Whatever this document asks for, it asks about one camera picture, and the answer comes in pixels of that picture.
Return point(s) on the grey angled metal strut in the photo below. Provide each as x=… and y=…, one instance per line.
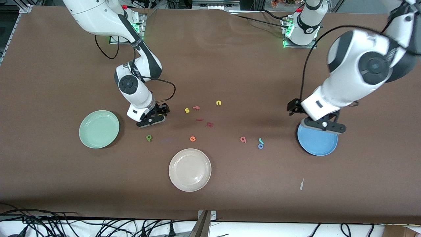
x=201, y=228

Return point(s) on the aluminium table frame rail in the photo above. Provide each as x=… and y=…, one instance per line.
x=25, y=9

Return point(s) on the blue round plate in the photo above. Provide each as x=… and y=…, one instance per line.
x=317, y=144

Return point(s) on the brown cardboard box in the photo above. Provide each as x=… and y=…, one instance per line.
x=401, y=232

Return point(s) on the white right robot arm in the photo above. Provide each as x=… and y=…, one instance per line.
x=98, y=16

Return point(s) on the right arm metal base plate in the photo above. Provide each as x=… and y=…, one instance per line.
x=143, y=26

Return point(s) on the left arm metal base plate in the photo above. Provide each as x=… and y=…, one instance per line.
x=302, y=47

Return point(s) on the orange plastic objects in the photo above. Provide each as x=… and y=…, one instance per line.
x=283, y=2

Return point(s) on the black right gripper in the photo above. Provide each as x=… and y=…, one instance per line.
x=162, y=108

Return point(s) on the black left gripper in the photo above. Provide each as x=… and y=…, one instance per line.
x=293, y=106

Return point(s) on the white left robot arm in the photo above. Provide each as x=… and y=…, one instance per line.
x=358, y=65

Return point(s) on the grey metal equipment box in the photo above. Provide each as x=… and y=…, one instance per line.
x=215, y=4

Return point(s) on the small metal edge bracket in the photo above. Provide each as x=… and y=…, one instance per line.
x=213, y=215

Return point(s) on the beige round plate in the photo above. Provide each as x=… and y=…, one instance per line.
x=190, y=170

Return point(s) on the light green round plate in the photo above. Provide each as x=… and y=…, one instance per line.
x=98, y=129

